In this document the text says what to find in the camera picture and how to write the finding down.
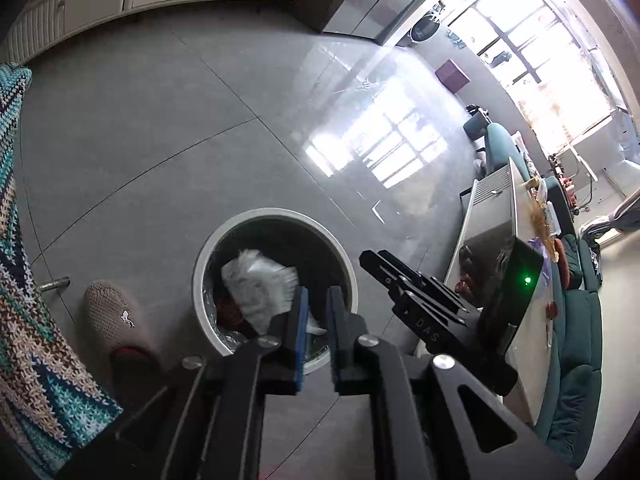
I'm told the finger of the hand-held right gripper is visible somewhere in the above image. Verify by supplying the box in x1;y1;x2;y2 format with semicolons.
391;287;483;358
359;249;473;313

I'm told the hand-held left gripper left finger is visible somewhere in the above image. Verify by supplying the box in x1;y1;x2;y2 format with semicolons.
55;285;311;480

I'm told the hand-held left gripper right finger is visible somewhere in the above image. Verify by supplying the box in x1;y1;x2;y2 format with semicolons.
326;285;576;480

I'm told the white round trash bin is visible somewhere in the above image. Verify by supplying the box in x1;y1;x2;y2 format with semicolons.
192;208;360;375

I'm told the purple plastic bag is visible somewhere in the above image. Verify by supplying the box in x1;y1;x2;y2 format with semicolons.
530;235;557;273

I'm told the rust red cushion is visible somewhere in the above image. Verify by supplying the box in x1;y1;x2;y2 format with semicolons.
557;237;581;288

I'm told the white crumpled paper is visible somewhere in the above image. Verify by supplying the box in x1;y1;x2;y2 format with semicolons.
221;249;326;337

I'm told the white coffee table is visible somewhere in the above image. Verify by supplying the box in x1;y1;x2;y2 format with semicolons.
417;157;568;426

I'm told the dark red crumpled wrapper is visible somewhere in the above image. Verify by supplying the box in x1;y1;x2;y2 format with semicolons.
214;287;253;343

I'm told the golden brown decoration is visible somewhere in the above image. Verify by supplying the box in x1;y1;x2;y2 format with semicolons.
522;180;558;261

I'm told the teal sofa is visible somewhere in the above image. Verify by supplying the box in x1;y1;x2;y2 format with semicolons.
485;122;606;466

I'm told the blue waste bucket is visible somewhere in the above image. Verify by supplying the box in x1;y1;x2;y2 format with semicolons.
462;110;493;143

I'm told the beige knitted slipper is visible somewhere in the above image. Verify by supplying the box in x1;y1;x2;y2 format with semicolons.
82;280;161;376

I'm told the purple cube stool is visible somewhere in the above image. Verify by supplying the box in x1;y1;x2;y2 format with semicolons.
435;58;472;95

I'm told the large grid window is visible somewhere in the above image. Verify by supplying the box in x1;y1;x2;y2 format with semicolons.
447;0;631;161

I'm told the round door washing machine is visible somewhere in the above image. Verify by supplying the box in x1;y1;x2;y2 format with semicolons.
407;12;443;43

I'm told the teal zigzag knitted blanket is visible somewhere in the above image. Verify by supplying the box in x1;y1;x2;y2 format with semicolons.
0;62;123;478

